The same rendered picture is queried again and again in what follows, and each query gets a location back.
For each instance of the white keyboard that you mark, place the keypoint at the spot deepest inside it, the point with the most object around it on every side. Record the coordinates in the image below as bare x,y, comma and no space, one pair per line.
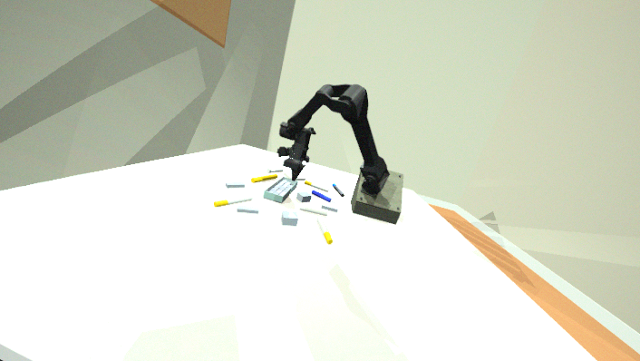
280,190

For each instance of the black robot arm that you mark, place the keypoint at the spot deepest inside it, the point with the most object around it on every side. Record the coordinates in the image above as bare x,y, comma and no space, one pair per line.
353,105

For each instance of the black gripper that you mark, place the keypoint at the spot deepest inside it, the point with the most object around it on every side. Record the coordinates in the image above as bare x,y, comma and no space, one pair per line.
299,155

